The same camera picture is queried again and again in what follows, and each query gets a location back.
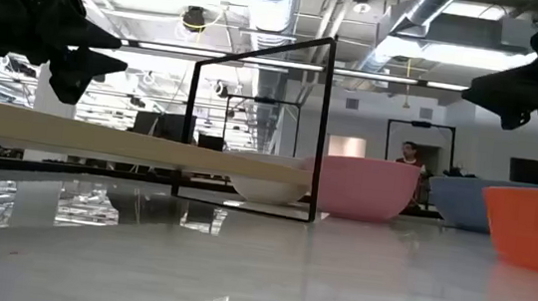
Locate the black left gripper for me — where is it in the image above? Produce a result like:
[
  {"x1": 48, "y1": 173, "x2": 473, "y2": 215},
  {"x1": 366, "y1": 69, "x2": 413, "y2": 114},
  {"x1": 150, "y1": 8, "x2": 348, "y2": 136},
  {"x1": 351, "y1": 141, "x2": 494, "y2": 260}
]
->
[{"x1": 0, "y1": 0, "x2": 135, "y2": 111}]

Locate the pink bowl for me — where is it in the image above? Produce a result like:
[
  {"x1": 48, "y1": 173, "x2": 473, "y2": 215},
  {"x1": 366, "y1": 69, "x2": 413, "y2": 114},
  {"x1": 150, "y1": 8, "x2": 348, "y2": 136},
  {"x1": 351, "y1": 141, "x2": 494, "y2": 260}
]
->
[{"x1": 296, "y1": 150, "x2": 422, "y2": 226}]

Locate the wooden shelf board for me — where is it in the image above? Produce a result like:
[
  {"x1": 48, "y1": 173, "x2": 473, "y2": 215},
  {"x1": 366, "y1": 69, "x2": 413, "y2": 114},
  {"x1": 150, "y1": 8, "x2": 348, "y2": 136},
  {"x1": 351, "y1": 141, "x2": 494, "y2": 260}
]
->
[{"x1": 0, "y1": 99, "x2": 318, "y2": 187}]

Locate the ceiling light strip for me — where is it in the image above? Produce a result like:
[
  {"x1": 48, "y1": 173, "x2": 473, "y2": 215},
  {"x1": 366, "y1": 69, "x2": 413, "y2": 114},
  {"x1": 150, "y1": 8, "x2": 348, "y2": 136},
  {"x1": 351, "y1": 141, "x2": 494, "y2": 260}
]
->
[
  {"x1": 332, "y1": 67, "x2": 471, "y2": 94},
  {"x1": 120, "y1": 38, "x2": 328, "y2": 75}
]

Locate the blue bowl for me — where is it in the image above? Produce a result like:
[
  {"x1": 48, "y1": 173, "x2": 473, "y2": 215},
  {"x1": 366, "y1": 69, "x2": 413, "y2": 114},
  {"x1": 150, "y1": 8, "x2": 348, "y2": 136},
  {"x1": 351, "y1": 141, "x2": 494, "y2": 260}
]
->
[{"x1": 423, "y1": 172, "x2": 538, "y2": 239}]

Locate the person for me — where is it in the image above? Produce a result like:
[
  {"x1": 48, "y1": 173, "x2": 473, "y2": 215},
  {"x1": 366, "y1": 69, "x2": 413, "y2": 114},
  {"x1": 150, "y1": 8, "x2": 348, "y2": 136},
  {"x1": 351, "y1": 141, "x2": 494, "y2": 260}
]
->
[{"x1": 390, "y1": 139, "x2": 431, "y2": 209}]

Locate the black ceiling dome fixture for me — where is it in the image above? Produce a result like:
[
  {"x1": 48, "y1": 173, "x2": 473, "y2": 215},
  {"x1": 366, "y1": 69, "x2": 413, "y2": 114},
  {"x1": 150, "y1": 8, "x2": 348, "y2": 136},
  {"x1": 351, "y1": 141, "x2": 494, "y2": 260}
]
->
[{"x1": 180, "y1": 4, "x2": 209, "y2": 35}]

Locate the orange bowl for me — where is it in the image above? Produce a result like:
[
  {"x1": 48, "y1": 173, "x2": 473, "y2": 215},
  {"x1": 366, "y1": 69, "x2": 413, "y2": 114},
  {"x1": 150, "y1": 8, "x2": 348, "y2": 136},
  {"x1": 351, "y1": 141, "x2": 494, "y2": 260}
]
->
[{"x1": 474, "y1": 180, "x2": 538, "y2": 277}]

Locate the small black computer monitor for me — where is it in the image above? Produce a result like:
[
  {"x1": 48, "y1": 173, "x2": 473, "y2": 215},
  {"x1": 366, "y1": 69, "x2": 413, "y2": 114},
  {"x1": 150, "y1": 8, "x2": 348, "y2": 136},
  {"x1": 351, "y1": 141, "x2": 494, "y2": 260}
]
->
[{"x1": 196, "y1": 134, "x2": 226, "y2": 152}]

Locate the white bowl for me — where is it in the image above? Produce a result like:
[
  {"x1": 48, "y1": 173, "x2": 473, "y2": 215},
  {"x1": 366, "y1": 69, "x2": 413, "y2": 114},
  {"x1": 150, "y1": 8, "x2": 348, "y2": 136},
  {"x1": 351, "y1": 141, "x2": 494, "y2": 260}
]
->
[{"x1": 226, "y1": 149, "x2": 314, "y2": 209}]

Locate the black metal shelf frame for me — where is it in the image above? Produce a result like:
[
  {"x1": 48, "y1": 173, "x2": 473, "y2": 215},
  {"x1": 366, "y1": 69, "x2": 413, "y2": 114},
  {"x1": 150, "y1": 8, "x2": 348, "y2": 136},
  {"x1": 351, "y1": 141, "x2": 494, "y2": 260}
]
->
[{"x1": 167, "y1": 22, "x2": 339, "y2": 226}]

